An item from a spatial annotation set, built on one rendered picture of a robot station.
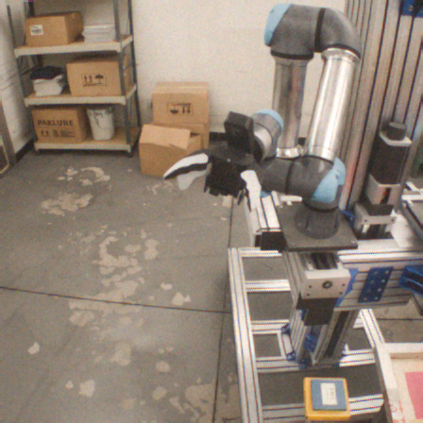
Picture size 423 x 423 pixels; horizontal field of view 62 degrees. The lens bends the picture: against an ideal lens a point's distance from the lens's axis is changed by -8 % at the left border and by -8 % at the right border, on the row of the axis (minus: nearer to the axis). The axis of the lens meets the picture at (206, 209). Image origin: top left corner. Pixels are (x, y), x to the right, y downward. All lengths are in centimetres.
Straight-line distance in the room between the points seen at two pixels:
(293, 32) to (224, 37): 333
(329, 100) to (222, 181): 34
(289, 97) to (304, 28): 19
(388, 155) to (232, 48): 325
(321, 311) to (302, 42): 82
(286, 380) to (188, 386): 56
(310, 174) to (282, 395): 141
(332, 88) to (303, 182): 23
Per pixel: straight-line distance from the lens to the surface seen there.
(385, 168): 128
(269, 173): 84
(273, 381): 206
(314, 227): 117
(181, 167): 62
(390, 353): 132
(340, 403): 119
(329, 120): 87
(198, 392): 225
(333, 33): 96
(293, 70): 102
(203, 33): 431
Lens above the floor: 199
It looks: 35 degrees down
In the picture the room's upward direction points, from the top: straight up
